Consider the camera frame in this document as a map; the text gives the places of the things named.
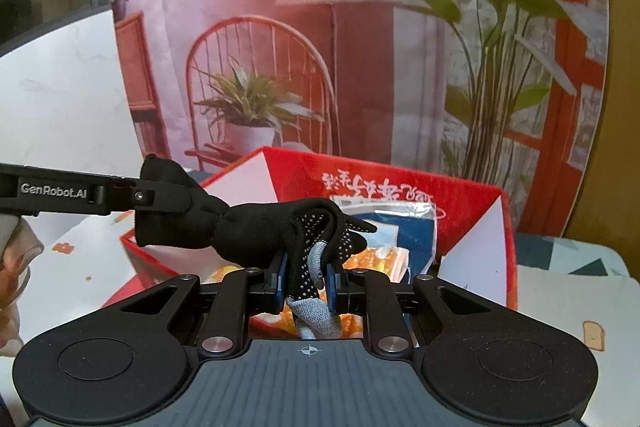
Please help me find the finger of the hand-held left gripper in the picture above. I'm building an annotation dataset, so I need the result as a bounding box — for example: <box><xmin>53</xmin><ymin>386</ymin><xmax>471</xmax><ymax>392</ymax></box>
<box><xmin>102</xmin><ymin>176</ymin><xmax>195</xmax><ymax>214</ymax></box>

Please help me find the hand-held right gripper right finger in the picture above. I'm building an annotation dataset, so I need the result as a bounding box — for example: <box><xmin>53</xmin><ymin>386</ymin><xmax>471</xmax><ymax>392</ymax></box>
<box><xmin>324</xmin><ymin>263</ymin><xmax>516</xmax><ymax>360</ymax></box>

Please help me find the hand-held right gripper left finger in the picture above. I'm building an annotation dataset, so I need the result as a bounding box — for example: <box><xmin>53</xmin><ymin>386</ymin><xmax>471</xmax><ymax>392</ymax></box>
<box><xmin>102</xmin><ymin>254</ymin><xmax>290</xmax><ymax>359</ymax></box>

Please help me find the black dotted glove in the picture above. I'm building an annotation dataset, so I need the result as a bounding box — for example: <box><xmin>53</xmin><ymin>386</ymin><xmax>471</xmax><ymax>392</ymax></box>
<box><xmin>132</xmin><ymin>153</ymin><xmax>378</xmax><ymax>342</ymax></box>

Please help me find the red strawberry cardboard box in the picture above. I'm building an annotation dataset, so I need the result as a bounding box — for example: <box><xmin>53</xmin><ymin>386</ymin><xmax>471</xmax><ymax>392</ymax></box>
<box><xmin>119</xmin><ymin>146</ymin><xmax>518</xmax><ymax>340</ymax></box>

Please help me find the person's left hand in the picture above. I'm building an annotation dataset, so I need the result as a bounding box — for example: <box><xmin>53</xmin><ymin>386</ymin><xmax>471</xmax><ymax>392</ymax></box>
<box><xmin>0</xmin><ymin>227</ymin><xmax>45</xmax><ymax>353</ymax></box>

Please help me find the orange snack packet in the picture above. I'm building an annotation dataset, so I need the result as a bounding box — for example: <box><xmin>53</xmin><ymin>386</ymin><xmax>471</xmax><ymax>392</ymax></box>
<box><xmin>210</xmin><ymin>244</ymin><xmax>413</xmax><ymax>340</ymax></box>

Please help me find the blue plastic packet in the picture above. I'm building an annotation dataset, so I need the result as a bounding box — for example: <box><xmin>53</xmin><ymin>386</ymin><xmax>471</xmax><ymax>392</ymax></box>
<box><xmin>340</xmin><ymin>201</ymin><xmax>441</xmax><ymax>280</ymax></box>

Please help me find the printed tablecloth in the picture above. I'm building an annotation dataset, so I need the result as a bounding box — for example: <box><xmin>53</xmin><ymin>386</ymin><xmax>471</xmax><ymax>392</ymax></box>
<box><xmin>15</xmin><ymin>167</ymin><xmax>640</xmax><ymax>418</ymax></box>

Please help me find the yellow wooden panel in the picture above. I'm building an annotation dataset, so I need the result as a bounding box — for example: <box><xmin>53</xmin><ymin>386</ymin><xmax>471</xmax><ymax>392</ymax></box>
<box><xmin>560</xmin><ymin>0</ymin><xmax>640</xmax><ymax>280</ymax></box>

